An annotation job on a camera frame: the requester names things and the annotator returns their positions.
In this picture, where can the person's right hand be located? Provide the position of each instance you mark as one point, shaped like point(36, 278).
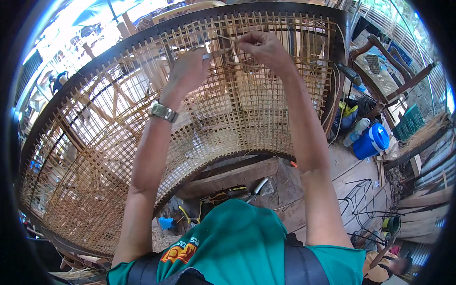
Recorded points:
point(269, 50)

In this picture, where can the person's left hand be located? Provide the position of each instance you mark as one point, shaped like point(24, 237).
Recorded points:
point(185, 76)

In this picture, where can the person's left fingers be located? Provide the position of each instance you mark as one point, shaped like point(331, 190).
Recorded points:
point(201, 55)

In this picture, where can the person's right fingers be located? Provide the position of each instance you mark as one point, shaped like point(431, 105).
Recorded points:
point(249, 39)

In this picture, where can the small metal weaving tool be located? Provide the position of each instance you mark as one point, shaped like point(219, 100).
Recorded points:
point(215, 54)

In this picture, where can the thin rattan strand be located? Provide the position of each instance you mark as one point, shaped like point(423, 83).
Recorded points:
point(231, 40)

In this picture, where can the silver wrist watch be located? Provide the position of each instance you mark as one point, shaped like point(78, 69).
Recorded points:
point(164, 112)

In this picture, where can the dark power drill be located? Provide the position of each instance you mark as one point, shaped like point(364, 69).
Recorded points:
point(350, 74)

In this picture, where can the yellow cloth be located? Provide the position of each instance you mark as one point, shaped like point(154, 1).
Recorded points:
point(347, 108)

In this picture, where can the thick wooden beam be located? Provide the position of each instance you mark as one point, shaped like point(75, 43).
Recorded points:
point(231, 176)

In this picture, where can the black and yellow tool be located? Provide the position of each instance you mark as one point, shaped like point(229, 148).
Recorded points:
point(222, 195)

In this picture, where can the wooden armchair with cane seat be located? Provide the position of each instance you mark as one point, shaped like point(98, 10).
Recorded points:
point(386, 74)

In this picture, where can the clear plastic bottle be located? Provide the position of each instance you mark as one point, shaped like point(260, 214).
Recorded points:
point(356, 132)

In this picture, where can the blue water jug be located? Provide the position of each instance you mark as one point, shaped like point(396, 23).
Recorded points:
point(370, 141)

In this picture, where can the blue plastic piece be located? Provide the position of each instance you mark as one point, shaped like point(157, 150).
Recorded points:
point(166, 223)

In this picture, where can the green plastic crate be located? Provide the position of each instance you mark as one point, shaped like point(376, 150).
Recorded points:
point(409, 123)

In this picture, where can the person's body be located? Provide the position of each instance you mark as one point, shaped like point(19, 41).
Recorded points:
point(235, 242)

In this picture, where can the bundle of dry straw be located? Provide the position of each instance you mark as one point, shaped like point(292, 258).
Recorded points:
point(425, 131)

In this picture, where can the stack of wooden planks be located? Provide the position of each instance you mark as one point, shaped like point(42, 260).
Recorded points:
point(424, 213)

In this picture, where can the woven cane panel, dark frame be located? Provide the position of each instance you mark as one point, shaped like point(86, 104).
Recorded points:
point(107, 142)

